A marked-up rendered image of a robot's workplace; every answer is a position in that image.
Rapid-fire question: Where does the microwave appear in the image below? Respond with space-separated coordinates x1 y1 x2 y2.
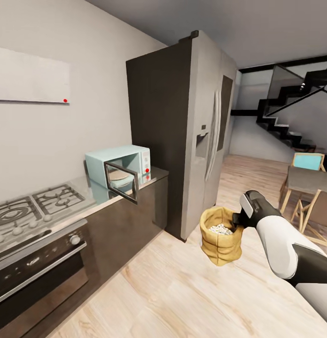
85 145 151 205

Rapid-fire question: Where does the popcorn bag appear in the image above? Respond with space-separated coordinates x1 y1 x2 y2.
200 207 245 267

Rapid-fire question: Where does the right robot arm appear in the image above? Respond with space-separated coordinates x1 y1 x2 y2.
233 191 327 323

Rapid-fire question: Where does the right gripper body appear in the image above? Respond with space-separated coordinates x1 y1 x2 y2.
233 213 254 227

